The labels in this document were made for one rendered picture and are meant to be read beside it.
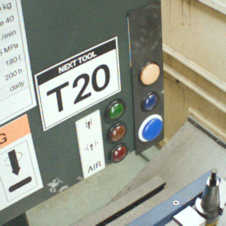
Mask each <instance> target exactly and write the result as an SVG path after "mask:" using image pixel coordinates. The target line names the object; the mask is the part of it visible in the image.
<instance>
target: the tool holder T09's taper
mask: <svg viewBox="0 0 226 226"><path fill-rule="evenodd" d="M209 180H210V179H208V180H207V183H206V185H205V188H204V192H203V194H202V197H201V200H200V206H201V208H202V209H204V210H206V211H214V210H216V209H217V208H219V207H220V191H219V189H220V186H219V182H218V180H217V183H216V184H215V185H210V184H209Z"/></svg>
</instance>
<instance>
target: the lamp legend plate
mask: <svg viewBox="0 0 226 226"><path fill-rule="evenodd" d="M76 128H77V136H78V144H79V152H80V156H81V164H82V172H83V176H84V179H86V178H88V177H89V176H91V175H93V174H95V173H96V172H98V171H99V170H102V169H104V168H105V158H104V147H103V141H102V130H101V119H100V112H99V110H98V111H96V112H93V113H91V114H89V115H88V116H86V117H84V118H83V119H80V120H79V121H77V122H76Z"/></svg>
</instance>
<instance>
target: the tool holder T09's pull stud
mask: <svg viewBox="0 0 226 226"><path fill-rule="evenodd" d="M217 172H218V169H217V168H216V167H215V168H212V169H211V175H210V180H209V184H210V185H215V184H216V183H217Z"/></svg>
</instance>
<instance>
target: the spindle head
mask: <svg viewBox="0 0 226 226"><path fill-rule="evenodd" d="M157 1H158V0H20V2H21V9H22V16H23V22H24V27H25V28H24V29H25V37H26V44H27V48H28V55H29V63H30V67H31V74H32V82H33V86H34V93H35V99H36V106H35V107H32V108H30V109H29V110H27V111H25V112H23V113H22V114H19V115H17V116H15V117H13V118H11V119H10V120H7V121H5V122H4V123H3V124H1V125H0V127H3V126H5V125H7V124H9V123H10V122H12V121H14V120H16V119H18V118H20V117H22V116H23V115H25V114H27V116H28V124H29V129H30V132H31V137H32V142H33V145H34V150H35V156H36V161H37V164H38V168H39V172H40V175H41V180H42V185H43V187H42V188H41V189H38V190H37V191H34V192H33V193H31V194H29V195H27V196H25V197H23V198H21V199H20V200H19V201H16V202H15V203H13V204H11V205H9V206H7V207H5V208H4V209H2V210H0V226H1V225H3V224H5V223H6V222H8V221H10V220H11V219H14V218H15V217H17V216H19V215H21V214H23V212H26V211H29V210H30V209H31V208H33V207H34V206H37V205H38V204H41V203H42V202H45V201H46V200H47V199H50V198H52V197H54V196H55V195H57V194H59V193H60V192H63V191H64V190H66V189H68V188H69V187H71V186H73V185H75V184H77V183H79V182H81V181H82V180H84V176H83V172H82V164H81V156H80V152H79V144H78V136H77V128H76V122H77V121H79V120H80V119H83V118H84V117H86V116H88V115H89V114H91V113H93V112H96V111H98V110H99V112H100V119H101V130H102V141H103V147H104V158H105V167H107V166H109V165H110V164H113V163H112V162H111V161H110V160H109V153H110V151H111V150H112V148H113V147H114V146H116V145H118V144H120V143H125V144H127V146H128V148H129V150H128V154H130V153H131V152H133V151H135V133H134V110H133V98H132V75H131V58H130V47H129V26H128V12H131V11H134V10H136V9H138V8H141V7H143V6H146V5H148V4H151V3H153V2H157ZM115 36H117V47H118V63H119V79H120V89H121V90H120V91H119V92H117V93H116V94H114V95H111V96H110V97H108V98H106V99H103V100H102V101H100V102H97V103H96V104H94V105H93V106H91V107H89V108H87V109H85V110H83V111H81V112H79V113H77V114H75V115H73V116H71V117H69V118H67V119H66V120H64V121H62V122H60V123H58V124H56V125H54V126H53V127H51V128H49V129H48V130H43V126H42V121H41V114H40V111H39V110H40V108H39V103H38V98H37V91H36V86H35V78H34V75H35V74H37V73H39V72H41V71H43V70H45V69H47V68H49V67H51V66H52V65H54V64H57V63H58V62H61V61H63V60H65V59H67V58H69V57H71V56H73V55H75V54H77V53H79V52H82V51H84V50H86V49H88V48H90V47H92V46H94V45H98V44H100V43H102V42H104V41H106V40H109V39H111V38H113V37H115ZM115 99H122V100H123V101H124V102H125V103H126V109H125V112H124V114H123V116H122V117H121V118H120V119H119V120H117V121H115V122H109V121H107V120H106V117H105V112H106V108H107V106H108V105H109V104H110V103H111V102H112V101H113V100H115ZM117 122H123V123H125V124H126V125H127V133H126V135H125V137H123V139H122V140H120V141H119V142H117V143H115V144H112V143H110V142H109V141H108V140H107V133H108V130H109V129H110V128H111V126H112V125H114V124H116V123H117ZM128 154H127V155H128Z"/></svg>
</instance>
